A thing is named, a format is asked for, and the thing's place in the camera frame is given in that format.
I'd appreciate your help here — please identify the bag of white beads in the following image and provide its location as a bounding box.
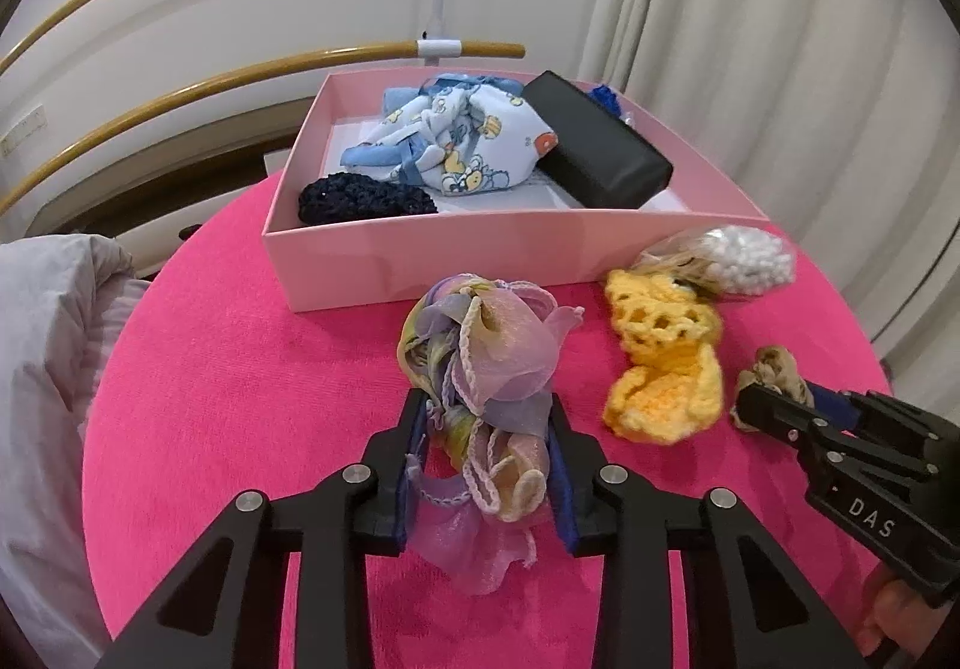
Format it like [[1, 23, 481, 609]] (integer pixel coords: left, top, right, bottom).
[[631, 226, 796, 298]]

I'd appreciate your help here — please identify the low brown white cabinet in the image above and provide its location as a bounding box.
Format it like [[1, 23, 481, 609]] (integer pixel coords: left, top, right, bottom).
[[26, 98, 313, 277]]

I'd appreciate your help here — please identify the cream curtain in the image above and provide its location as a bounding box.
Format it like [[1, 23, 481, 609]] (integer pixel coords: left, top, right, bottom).
[[579, 0, 958, 417]]

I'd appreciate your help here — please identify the lower wooden ballet barre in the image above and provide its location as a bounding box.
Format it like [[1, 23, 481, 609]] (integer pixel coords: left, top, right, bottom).
[[2, 38, 526, 214]]

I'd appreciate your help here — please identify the pink cardboard box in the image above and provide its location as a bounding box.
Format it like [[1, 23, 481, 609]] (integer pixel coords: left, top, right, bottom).
[[262, 66, 768, 311]]

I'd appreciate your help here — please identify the blue cartoon print cloth pouch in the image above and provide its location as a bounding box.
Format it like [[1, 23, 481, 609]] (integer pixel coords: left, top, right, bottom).
[[340, 73, 560, 198]]

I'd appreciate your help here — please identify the black leather case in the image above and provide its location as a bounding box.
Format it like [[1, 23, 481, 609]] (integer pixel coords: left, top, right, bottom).
[[523, 71, 674, 209]]

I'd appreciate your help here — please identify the yellow crochet item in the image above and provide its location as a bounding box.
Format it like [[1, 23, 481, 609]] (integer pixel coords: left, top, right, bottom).
[[602, 269, 724, 446]]

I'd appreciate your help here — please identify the royal blue knitted item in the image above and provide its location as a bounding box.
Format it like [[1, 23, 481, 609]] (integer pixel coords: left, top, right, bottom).
[[587, 84, 633, 126]]

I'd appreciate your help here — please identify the navy crochet item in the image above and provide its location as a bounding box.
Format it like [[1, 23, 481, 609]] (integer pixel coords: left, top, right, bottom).
[[298, 172, 438, 226]]

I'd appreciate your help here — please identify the white wall socket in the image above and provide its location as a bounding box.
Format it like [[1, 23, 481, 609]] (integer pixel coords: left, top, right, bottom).
[[0, 105, 47, 157]]

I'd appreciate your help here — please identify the person's right hand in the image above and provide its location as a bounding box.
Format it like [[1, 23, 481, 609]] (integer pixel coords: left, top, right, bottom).
[[854, 565, 952, 659]]

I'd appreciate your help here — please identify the beige scrunchie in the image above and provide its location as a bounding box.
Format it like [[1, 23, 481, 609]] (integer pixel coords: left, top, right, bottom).
[[734, 346, 815, 409]]

